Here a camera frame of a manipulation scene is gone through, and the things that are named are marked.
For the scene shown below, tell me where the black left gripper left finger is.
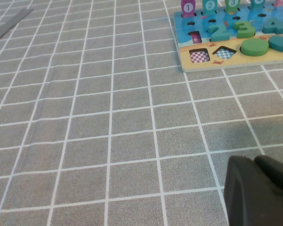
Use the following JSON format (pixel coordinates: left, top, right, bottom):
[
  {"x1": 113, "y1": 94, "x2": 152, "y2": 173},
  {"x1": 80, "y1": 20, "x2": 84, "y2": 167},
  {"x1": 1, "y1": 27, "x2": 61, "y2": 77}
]
[{"x1": 223, "y1": 154, "x2": 283, "y2": 226}]

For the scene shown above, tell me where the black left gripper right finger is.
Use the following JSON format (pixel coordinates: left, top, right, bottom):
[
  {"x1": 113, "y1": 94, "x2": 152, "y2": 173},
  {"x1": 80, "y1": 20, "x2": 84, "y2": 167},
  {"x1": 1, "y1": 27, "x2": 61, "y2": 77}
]
[{"x1": 254, "y1": 154, "x2": 283, "y2": 202}]

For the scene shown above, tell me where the colourful wooden puzzle board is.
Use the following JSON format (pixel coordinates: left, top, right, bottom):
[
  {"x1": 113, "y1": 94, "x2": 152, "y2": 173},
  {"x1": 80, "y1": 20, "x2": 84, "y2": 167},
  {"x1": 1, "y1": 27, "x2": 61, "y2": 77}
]
[{"x1": 174, "y1": 0, "x2": 283, "y2": 73}]

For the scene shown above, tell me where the green circle piece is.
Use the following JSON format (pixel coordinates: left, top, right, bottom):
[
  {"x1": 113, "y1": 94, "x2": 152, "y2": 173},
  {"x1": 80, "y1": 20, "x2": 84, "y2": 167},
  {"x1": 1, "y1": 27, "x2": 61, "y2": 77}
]
[{"x1": 240, "y1": 38, "x2": 270, "y2": 57}]

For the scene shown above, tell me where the teal number four piece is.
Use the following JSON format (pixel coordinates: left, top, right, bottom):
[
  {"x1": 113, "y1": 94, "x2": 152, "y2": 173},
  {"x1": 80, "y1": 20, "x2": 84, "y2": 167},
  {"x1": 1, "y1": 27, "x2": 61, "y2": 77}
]
[{"x1": 262, "y1": 18, "x2": 283, "y2": 34}]

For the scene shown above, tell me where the green number three piece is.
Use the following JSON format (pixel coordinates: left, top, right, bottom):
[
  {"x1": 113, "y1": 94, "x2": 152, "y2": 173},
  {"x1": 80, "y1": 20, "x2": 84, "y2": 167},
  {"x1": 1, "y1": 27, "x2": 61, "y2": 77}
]
[{"x1": 233, "y1": 20, "x2": 255, "y2": 38}]

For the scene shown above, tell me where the teal number two piece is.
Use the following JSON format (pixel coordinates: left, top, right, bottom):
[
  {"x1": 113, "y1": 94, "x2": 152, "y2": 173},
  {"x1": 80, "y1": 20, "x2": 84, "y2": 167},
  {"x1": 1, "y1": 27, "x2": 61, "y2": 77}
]
[{"x1": 208, "y1": 23, "x2": 230, "y2": 42}]

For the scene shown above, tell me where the teal fish marked four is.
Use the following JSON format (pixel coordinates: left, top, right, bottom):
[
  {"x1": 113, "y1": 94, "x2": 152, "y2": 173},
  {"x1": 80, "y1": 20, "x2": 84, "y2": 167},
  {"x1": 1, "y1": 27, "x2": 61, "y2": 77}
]
[{"x1": 249, "y1": 0, "x2": 266, "y2": 11}]

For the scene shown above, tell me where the green fish marked three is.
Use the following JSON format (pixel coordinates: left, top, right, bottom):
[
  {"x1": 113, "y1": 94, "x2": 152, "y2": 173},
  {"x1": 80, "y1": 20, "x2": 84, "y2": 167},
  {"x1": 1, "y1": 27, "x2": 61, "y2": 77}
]
[{"x1": 225, "y1": 0, "x2": 241, "y2": 15}]

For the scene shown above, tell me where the grey checked tablecloth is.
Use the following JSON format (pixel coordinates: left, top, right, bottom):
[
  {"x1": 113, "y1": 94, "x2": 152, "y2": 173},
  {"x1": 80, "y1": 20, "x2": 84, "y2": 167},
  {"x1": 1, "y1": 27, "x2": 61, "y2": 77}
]
[{"x1": 0, "y1": 0, "x2": 283, "y2": 226}]

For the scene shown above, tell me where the teal fish marked two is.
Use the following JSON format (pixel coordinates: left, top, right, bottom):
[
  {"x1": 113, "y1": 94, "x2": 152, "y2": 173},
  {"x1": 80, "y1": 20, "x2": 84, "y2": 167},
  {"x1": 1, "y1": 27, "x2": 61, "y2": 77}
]
[{"x1": 202, "y1": 0, "x2": 218, "y2": 16}]

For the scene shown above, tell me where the purple number one peg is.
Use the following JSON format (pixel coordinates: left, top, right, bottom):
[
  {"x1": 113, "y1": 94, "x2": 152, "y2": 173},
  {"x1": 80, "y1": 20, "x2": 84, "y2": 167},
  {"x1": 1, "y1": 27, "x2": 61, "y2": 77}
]
[{"x1": 181, "y1": 0, "x2": 196, "y2": 18}]

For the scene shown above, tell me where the grey flat strip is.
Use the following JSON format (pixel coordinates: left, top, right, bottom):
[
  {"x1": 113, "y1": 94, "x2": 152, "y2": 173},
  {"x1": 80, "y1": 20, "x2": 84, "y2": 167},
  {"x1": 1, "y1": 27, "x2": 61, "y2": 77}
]
[{"x1": 0, "y1": 8, "x2": 35, "y2": 45}]

